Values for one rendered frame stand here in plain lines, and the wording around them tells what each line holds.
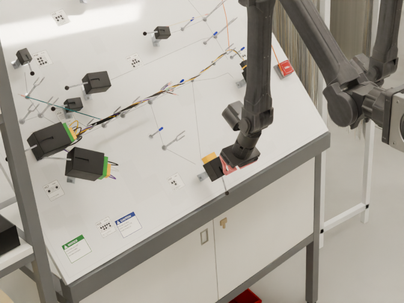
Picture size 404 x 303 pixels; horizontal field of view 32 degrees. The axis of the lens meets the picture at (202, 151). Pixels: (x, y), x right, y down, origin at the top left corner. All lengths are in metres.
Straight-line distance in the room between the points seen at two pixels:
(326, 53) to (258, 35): 0.23
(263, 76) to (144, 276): 0.80
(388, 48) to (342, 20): 1.20
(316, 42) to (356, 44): 1.72
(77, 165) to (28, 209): 0.22
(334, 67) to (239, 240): 1.10
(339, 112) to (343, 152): 2.71
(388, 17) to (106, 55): 0.88
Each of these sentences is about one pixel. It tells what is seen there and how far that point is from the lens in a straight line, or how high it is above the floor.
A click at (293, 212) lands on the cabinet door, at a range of 2.72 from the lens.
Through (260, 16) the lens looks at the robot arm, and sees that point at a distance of 1.72.
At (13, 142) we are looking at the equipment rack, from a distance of 1.69.
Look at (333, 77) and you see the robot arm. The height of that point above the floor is 1.49.
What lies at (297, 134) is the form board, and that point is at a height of 0.90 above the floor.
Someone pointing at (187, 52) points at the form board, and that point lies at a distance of 2.42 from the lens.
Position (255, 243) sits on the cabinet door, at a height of 0.54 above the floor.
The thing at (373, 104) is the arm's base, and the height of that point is 1.47.
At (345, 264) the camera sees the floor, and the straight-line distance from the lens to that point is 3.38.
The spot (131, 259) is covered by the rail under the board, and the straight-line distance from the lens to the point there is 2.10.
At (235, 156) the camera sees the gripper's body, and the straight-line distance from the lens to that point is 1.98.
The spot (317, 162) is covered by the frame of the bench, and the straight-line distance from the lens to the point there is 2.72.
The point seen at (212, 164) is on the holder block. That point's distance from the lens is 2.18.
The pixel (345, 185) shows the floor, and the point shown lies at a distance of 3.95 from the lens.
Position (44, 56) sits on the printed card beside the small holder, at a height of 1.36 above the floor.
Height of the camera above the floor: 2.12
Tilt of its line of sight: 30 degrees down
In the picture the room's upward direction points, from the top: 4 degrees counter-clockwise
